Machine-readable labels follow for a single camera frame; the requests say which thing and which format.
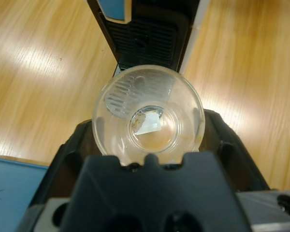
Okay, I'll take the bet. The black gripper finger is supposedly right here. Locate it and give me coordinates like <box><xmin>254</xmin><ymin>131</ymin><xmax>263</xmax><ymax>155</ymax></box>
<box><xmin>30</xmin><ymin>118</ymin><xmax>105</xmax><ymax>206</ymax></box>
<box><xmin>195</xmin><ymin>108</ymin><xmax>271</xmax><ymax>192</ymax></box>

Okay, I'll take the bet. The clear glass cup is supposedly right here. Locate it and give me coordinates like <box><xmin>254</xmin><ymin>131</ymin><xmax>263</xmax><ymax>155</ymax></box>
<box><xmin>91</xmin><ymin>64</ymin><xmax>205</xmax><ymax>165</ymax></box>

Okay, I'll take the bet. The teal plastic tray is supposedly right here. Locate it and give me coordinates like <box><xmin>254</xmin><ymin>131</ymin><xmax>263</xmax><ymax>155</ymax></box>
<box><xmin>0</xmin><ymin>156</ymin><xmax>49</xmax><ymax>232</ymax></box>

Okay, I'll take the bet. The white capsule coffee machine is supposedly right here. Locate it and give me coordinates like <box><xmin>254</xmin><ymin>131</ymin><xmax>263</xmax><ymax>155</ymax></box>
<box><xmin>87</xmin><ymin>0</ymin><xmax>211</xmax><ymax>76</ymax></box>

